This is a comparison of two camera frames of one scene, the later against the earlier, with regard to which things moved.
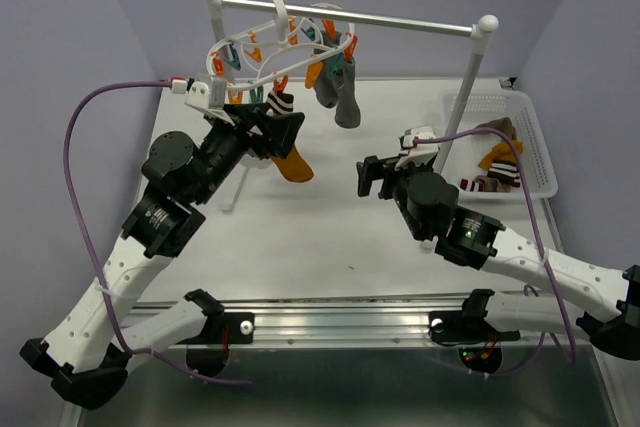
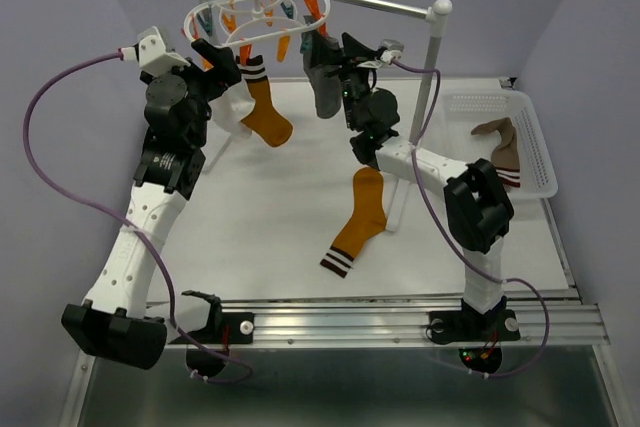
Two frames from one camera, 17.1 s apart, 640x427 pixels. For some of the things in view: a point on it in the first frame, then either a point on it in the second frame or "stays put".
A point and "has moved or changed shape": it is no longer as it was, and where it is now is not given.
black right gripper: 372,168 to 352,48
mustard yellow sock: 294,167 to 263,121
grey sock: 327,89 has moved or changed shape
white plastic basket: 467,152 stays put
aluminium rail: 344,322 stays put
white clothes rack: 483,29 to 437,15
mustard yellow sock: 502,151 to 368,219
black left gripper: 279,131 to 222,60
